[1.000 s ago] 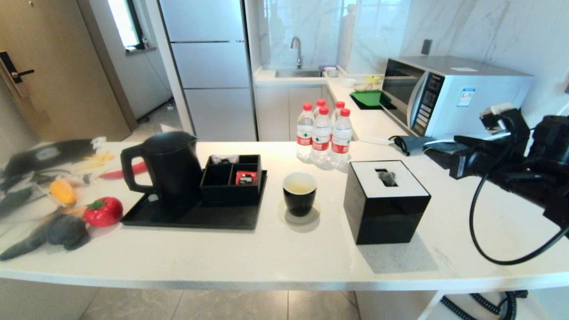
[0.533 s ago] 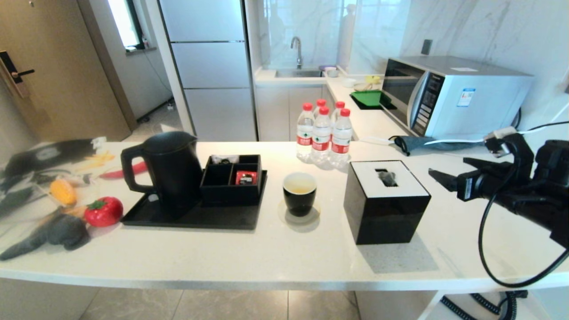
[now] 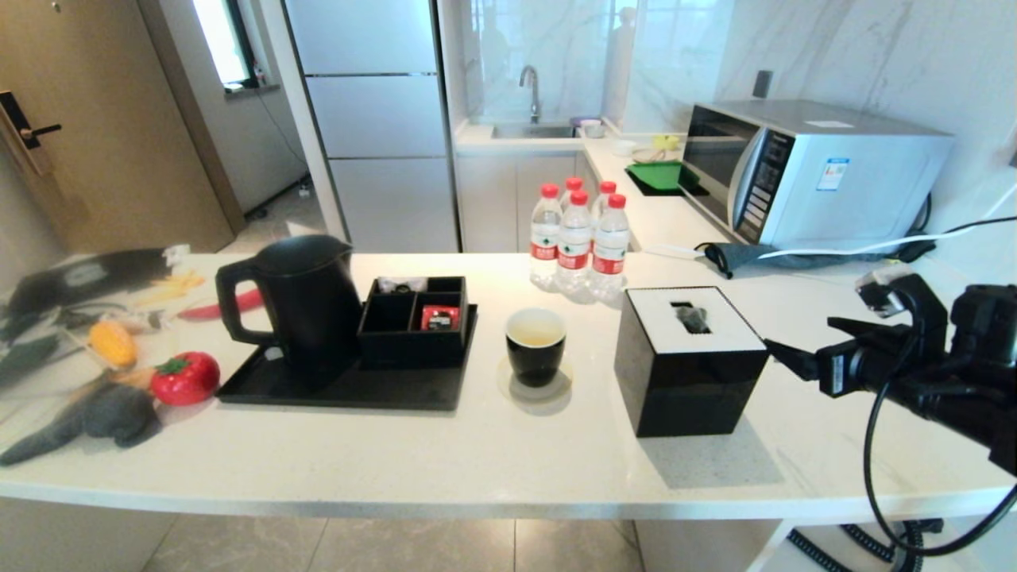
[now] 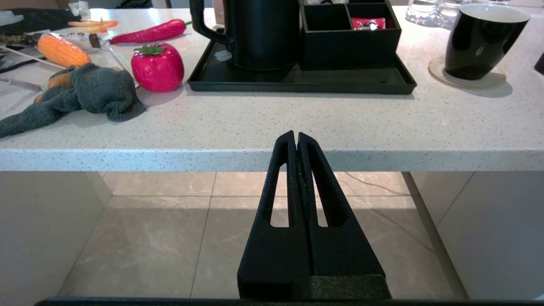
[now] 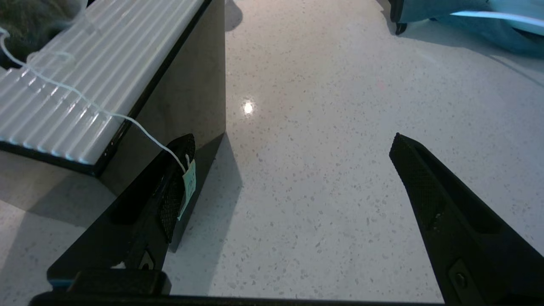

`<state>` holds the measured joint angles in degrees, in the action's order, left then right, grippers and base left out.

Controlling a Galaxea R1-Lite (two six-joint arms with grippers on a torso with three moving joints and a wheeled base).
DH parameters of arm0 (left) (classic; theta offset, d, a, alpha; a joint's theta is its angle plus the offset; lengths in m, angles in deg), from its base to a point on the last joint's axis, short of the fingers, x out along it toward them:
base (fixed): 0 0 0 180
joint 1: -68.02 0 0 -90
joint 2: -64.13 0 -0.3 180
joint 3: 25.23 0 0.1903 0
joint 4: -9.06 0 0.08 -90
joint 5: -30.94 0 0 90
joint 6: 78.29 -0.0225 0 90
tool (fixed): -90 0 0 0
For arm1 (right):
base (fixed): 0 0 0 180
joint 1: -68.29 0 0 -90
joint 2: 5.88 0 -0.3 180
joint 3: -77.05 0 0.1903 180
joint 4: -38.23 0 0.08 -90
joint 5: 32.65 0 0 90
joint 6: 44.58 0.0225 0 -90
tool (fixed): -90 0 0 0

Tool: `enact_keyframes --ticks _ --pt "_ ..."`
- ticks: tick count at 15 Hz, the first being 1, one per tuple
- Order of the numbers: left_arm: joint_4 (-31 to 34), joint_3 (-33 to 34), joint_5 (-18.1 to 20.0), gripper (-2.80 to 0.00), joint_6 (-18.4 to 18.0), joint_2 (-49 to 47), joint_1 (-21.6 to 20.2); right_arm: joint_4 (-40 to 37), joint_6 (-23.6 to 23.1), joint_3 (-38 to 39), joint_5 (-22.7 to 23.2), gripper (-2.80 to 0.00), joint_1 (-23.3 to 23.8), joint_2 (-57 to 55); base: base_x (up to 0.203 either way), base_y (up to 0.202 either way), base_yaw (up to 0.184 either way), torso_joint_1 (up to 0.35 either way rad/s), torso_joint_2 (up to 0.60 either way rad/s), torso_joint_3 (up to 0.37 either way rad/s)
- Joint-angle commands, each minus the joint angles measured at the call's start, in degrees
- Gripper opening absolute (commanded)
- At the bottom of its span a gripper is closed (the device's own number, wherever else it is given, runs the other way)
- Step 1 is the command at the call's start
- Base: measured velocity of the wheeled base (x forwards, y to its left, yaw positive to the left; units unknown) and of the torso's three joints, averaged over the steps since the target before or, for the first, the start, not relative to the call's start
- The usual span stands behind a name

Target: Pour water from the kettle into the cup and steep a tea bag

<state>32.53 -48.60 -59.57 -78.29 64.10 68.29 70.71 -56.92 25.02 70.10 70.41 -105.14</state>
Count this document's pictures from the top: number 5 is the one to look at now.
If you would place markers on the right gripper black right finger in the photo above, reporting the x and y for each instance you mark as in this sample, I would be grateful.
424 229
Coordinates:
459 221

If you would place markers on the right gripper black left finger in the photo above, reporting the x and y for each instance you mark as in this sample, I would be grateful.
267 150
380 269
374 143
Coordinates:
136 225

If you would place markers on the black tissue box white top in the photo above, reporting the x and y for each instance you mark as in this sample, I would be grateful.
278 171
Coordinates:
127 63

